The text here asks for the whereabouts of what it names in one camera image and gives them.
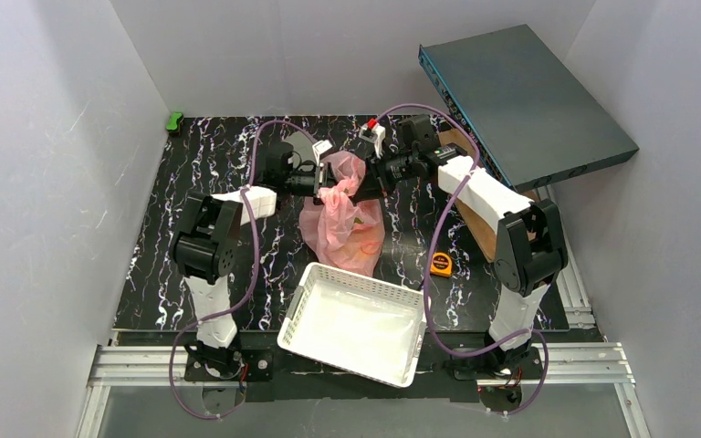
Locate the pink plastic bag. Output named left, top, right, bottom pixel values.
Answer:
left=298, top=151, right=386, bottom=276

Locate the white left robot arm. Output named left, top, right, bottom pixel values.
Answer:
left=169, top=141, right=336, bottom=360

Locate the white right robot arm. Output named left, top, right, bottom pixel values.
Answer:
left=351, top=115, right=569, bottom=370

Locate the grey rectangular pad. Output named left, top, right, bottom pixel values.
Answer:
left=283, top=132, right=319, bottom=168

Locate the brown wooden board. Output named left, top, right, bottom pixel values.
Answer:
left=436, top=129, right=541, bottom=262

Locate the orange tape measure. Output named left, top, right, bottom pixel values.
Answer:
left=429, top=252, right=454, bottom=278

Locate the dark teal flat box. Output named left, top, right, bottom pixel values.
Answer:
left=418, top=25, right=639, bottom=192

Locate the green black small object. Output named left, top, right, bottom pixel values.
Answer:
left=165, top=111, right=183, bottom=137

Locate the white perforated plastic basket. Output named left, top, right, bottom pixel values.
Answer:
left=277, top=263, right=427, bottom=371

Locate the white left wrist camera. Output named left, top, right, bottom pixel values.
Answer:
left=311, top=140, right=333, bottom=164

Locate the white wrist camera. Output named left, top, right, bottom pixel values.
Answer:
left=358, top=118, right=386, bottom=159
left=311, top=140, right=333, bottom=164

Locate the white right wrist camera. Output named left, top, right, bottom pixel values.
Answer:
left=358, top=118, right=386, bottom=159

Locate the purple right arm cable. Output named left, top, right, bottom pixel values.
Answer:
left=374, top=102, right=550, bottom=418

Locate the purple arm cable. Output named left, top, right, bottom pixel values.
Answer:
left=167, top=119, right=319, bottom=422
left=374, top=102, right=550, bottom=418

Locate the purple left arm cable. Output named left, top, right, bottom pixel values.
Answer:
left=167, top=119, right=319, bottom=422

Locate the aluminium frame rail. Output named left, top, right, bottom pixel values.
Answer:
left=87, top=342, right=650, bottom=437

